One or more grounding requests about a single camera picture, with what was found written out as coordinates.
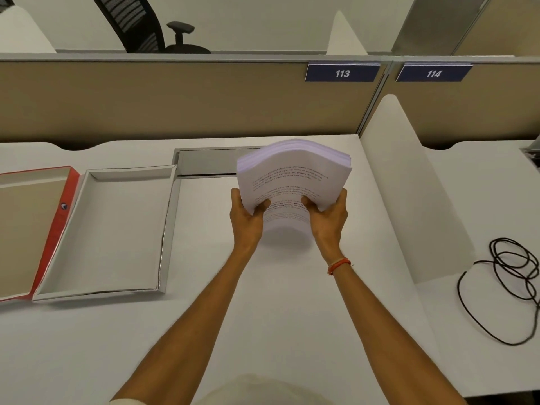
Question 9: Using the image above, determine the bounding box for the orange thread bracelet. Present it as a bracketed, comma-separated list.
[327, 257, 353, 276]

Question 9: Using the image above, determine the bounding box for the person's left hand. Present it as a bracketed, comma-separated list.
[229, 187, 271, 255]

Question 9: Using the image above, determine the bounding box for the person's white garment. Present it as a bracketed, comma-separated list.
[109, 373, 336, 405]

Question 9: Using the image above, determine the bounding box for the person's right hand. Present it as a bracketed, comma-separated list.
[301, 188, 349, 263]

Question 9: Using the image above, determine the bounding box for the stack of printed white paper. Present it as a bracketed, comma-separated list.
[236, 138, 353, 243]

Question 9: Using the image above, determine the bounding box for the black cable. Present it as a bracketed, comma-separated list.
[457, 237, 540, 347]

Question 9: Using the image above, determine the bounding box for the beige partition panel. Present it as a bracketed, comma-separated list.
[359, 57, 540, 150]
[453, 0, 540, 58]
[0, 54, 390, 150]

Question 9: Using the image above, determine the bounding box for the person's right forearm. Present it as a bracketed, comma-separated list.
[328, 262, 469, 405]

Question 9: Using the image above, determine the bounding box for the grey desk cable flap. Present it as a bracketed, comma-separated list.
[172, 146, 271, 179]

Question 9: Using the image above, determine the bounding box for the white desk divider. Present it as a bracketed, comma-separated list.
[0, 5, 57, 54]
[326, 10, 369, 55]
[359, 94, 476, 285]

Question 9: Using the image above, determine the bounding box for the grey metal partition post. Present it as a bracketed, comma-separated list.
[391, 0, 495, 56]

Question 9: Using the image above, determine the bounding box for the person's left forearm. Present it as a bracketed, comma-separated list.
[111, 249, 259, 405]

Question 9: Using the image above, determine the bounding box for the blue desk number sign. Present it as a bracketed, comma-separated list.
[395, 63, 474, 83]
[305, 62, 381, 83]

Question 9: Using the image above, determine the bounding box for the black office chair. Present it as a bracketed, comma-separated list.
[90, 0, 212, 54]

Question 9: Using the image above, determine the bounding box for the red and white box file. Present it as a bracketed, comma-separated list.
[0, 164, 182, 302]

